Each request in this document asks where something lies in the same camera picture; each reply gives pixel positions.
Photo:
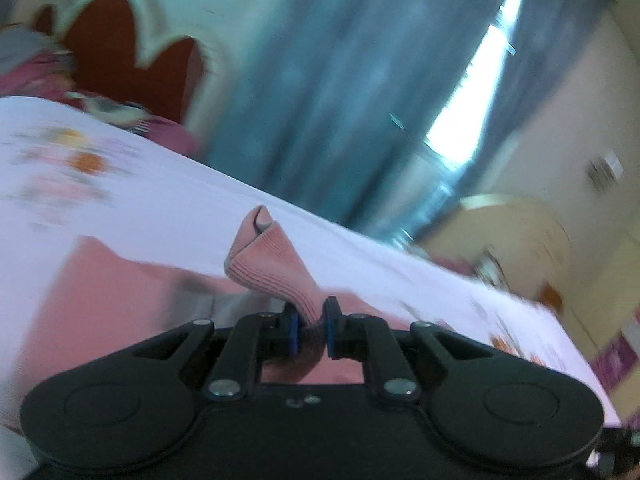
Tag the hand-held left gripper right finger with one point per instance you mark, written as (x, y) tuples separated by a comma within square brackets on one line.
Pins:
[(331, 332)]

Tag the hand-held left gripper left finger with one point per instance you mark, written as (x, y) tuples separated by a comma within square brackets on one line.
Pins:
[(294, 334)]

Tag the pink knit garment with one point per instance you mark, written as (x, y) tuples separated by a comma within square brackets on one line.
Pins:
[(100, 300)]

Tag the white floral bed sheet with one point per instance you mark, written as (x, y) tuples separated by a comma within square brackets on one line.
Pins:
[(160, 195)]

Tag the cream round wooden furniture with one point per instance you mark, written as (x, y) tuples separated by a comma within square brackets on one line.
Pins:
[(510, 240)]

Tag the blue curtain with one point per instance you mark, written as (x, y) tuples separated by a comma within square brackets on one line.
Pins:
[(340, 85)]

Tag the bright window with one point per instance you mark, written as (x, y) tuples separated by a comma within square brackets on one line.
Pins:
[(475, 90)]

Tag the red white-trimmed headboard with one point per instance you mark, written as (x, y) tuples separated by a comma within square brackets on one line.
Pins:
[(105, 45)]

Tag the pink pillow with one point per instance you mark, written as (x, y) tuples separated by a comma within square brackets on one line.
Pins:
[(35, 77)]

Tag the grey cloth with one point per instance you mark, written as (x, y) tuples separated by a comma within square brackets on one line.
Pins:
[(20, 50)]

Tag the wall socket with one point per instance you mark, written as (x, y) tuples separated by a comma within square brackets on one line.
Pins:
[(606, 171)]

